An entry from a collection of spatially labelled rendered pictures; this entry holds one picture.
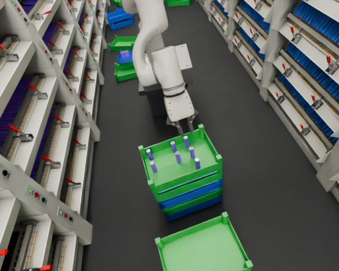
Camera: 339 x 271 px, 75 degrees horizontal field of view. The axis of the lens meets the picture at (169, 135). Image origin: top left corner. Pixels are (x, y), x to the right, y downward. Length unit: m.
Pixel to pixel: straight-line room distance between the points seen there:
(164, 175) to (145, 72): 0.43
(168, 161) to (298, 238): 0.67
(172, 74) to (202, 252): 0.69
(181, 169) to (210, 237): 0.30
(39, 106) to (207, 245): 0.95
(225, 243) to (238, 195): 0.34
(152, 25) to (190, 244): 0.83
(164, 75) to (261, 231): 0.83
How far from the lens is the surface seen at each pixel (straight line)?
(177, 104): 0.84
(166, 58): 0.79
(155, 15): 0.80
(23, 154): 1.00
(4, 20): 1.29
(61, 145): 1.24
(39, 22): 1.48
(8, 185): 0.88
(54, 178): 1.13
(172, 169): 0.96
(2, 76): 1.06
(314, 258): 1.22
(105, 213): 1.35
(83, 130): 1.56
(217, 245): 0.99
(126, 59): 2.19
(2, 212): 0.89
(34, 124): 1.10
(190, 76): 1.40
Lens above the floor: 1.13
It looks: 48 degrees down
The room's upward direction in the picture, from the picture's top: 16 degrees counter-clockwise
